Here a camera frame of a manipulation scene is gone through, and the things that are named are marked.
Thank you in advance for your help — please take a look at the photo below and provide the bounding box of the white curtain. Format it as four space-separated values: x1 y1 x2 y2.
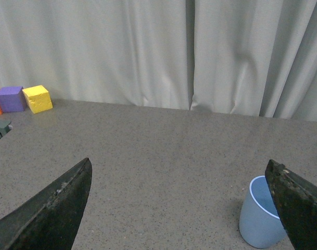
0 1 317 121

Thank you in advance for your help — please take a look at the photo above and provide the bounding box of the light blue cup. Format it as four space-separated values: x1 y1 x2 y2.
239 176 287 249

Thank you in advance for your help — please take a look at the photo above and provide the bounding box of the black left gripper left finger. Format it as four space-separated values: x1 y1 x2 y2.
0 158 92 249

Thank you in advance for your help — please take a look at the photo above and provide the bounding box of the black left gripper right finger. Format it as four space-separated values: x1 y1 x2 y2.
265 159 317 249

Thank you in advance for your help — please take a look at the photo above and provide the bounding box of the purple foam cube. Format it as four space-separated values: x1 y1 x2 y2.
0 86 27 113

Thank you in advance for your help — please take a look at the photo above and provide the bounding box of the yellow foam cube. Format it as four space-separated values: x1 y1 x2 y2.
22 85 53 114

